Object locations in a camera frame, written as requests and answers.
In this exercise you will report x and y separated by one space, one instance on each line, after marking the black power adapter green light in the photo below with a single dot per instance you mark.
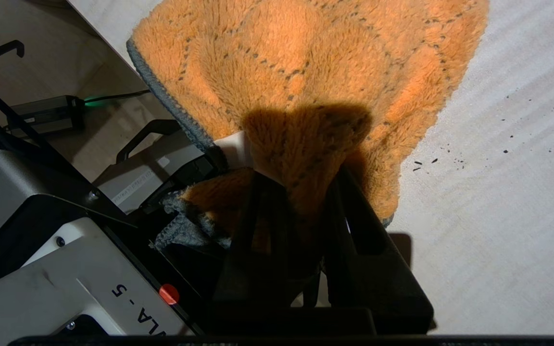
46 115

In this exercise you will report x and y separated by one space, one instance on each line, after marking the grey white robot body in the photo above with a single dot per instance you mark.
41 269

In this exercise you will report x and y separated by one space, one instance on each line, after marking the dark crumbs pile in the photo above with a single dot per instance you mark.
418 163

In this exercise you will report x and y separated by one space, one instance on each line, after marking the orange cloth with grey edge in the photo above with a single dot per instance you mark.
306 62

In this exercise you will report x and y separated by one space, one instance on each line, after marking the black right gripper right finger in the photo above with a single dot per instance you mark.
378 288

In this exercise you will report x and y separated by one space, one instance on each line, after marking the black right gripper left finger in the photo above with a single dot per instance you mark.
253 278

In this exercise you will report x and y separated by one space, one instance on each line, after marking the grey robot base box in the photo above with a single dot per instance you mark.
147 178

